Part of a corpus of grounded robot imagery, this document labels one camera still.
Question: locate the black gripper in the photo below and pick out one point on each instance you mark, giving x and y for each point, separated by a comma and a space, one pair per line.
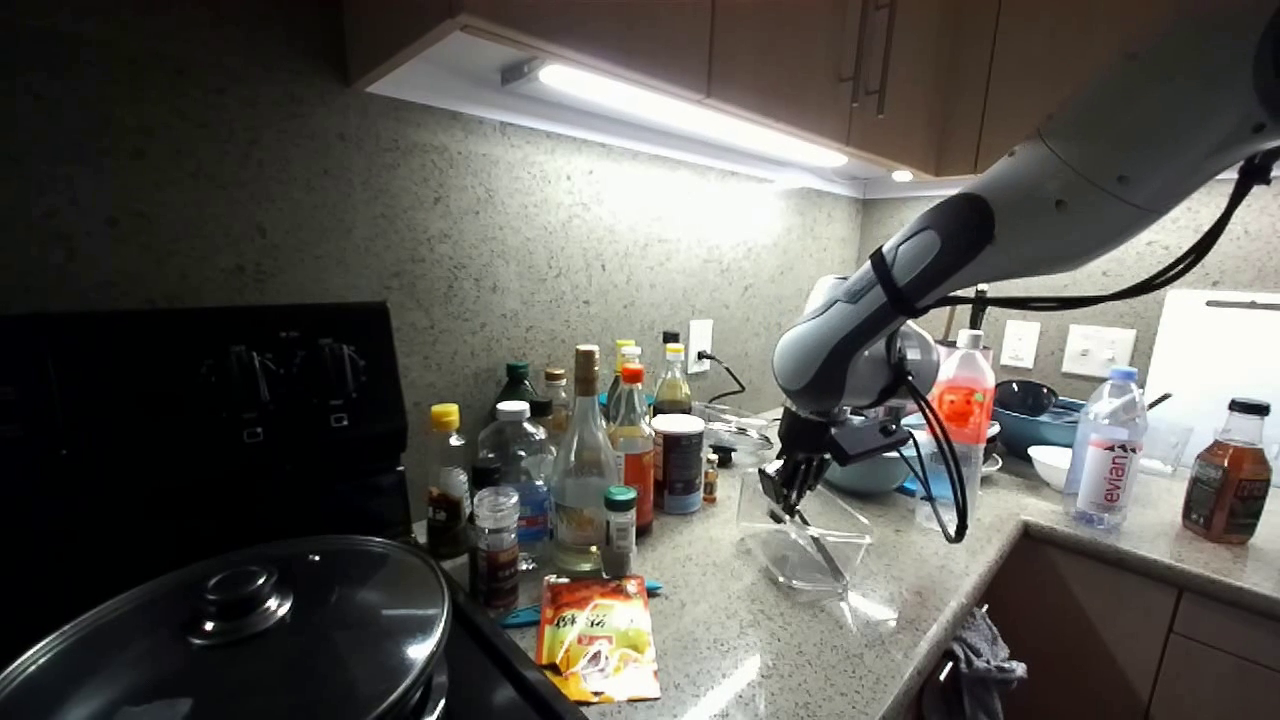
815, 436

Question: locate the clear glass cup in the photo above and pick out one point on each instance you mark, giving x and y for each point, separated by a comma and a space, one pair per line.
841, 534

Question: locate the light blue bowl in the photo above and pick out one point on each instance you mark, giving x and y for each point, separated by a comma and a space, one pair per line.
875, 475

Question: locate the dark blue bowl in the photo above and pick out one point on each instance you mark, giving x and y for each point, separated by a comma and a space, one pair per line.
1041, 418

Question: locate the white bowl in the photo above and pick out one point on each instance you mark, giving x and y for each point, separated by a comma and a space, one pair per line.
1051, 465

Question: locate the small brown spice bottle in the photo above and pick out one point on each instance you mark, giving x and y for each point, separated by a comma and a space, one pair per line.
711, 485

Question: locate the dark jar white lid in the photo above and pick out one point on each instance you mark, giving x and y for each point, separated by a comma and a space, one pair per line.
683, 465

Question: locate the red cap sauce bottle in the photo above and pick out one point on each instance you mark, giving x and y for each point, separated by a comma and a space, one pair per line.
636, 454

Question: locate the yellow oil bottle black cap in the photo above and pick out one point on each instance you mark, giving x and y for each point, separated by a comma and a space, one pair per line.
672, 383

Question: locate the small jar green cap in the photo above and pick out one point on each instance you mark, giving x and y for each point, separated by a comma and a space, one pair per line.
623, 534

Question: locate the orange drink bottle white cap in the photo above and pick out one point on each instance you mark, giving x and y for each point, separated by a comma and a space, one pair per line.
967, 403

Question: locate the tall glass bottle brown cap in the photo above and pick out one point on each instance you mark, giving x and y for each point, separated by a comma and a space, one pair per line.
587, 481

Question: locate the yellow seasoning packet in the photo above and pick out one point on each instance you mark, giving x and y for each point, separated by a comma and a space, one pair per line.
596, 643

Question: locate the grey hanging towel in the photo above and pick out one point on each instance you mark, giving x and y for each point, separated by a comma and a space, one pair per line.
980, 666

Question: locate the clear bottle white cap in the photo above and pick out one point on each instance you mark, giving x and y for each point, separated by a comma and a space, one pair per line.
521, 463

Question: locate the small spice jar white lid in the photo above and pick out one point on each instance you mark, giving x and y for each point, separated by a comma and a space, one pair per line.
494, 545

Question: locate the clear water bottle red label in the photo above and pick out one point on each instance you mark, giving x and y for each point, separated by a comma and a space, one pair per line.
1106, 463

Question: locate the dark sauce bottle yellow cap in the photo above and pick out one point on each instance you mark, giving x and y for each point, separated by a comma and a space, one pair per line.
447, 495

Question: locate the wooden lower cabinet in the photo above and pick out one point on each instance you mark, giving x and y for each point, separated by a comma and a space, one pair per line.
1132, 643

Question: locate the wooden cabinet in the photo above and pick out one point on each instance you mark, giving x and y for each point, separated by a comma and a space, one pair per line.
1132, 643
802, 52

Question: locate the under cabinet light strip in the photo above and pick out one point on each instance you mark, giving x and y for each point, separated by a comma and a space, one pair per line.
683, 114

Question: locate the brown syrup bottle black cap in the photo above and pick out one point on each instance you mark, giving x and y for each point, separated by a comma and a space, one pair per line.
1224, 485

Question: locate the wooden upper cabinet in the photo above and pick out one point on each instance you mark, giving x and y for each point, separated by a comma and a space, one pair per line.
802, 52

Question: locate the glass pot lid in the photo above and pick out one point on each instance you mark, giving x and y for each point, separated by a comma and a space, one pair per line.
241, 627

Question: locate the white wall outlet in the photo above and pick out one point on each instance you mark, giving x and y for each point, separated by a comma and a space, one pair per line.
703, 341

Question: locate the small white wall plate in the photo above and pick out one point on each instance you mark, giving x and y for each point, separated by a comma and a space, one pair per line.
1021, 345

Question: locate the wide white wall plate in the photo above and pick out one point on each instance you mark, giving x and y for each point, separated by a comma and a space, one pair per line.
1096, 349

